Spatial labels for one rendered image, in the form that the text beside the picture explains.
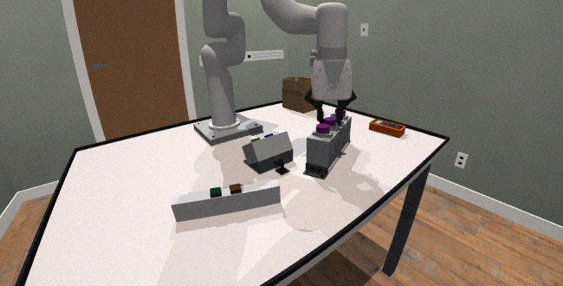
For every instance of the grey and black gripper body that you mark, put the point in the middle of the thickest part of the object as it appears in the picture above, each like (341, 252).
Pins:
(331, 80)

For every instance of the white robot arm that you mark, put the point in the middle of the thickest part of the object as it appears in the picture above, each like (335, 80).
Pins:
(328, 21)

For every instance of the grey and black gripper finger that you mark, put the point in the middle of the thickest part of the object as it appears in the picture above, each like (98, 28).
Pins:
(341, 107)
(318, 106)

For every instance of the small brown cardboard box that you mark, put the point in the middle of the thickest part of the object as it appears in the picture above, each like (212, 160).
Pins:
(293, 93)

